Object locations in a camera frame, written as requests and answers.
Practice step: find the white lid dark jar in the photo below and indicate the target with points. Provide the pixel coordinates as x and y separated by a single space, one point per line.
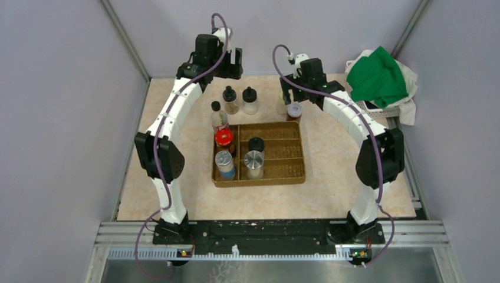
294 112

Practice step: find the black cap shaker front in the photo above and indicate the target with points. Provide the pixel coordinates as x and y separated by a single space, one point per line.
256 144

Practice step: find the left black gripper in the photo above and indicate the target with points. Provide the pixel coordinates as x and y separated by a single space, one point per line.
232 71

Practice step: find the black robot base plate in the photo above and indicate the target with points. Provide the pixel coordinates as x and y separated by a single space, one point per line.
268 236

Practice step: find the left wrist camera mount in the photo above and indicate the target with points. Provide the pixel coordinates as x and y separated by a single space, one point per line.
224 35

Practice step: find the white plastic basket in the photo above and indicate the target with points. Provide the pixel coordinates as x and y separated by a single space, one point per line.
376 112

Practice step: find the clear jar silver lid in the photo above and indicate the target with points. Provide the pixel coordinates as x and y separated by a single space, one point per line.
254 162

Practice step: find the tall glass sauce bottle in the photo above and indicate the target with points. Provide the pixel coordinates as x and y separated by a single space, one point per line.
219 119

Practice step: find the yellow lid small bottle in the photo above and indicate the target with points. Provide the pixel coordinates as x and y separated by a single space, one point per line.
281 107

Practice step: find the silver lid jar blue label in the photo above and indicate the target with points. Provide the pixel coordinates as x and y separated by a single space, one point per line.
225 165

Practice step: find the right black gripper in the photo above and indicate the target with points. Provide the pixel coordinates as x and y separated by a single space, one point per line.
286 87

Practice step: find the small black cap bottle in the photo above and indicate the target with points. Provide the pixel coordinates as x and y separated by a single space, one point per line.
229 96

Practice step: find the white cloth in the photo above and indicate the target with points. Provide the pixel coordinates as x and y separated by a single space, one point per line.
407 105

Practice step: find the aluminium frame rail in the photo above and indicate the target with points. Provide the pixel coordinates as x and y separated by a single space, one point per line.
396 250

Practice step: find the woven bamboo divided tray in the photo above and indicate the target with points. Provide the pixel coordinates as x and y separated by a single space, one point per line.
284 162

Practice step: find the green cloth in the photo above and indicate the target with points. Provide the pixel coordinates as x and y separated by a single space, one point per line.
377 78

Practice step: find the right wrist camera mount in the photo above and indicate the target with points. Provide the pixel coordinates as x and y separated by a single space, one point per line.
295 61

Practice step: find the black cap shaker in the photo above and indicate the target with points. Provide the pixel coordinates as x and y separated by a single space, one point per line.
250 101
256 144

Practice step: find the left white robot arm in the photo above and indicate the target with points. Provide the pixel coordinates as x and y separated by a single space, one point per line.
156 147

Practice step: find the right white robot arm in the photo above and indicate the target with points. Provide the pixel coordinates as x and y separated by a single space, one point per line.
381 156

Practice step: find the black cap shaker rear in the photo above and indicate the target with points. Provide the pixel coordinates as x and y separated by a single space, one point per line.
250 101

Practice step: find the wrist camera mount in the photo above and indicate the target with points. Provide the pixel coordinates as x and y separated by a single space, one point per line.
295 61
224 35

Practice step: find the red lid sauce jar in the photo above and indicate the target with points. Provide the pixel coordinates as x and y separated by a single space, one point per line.
224 139

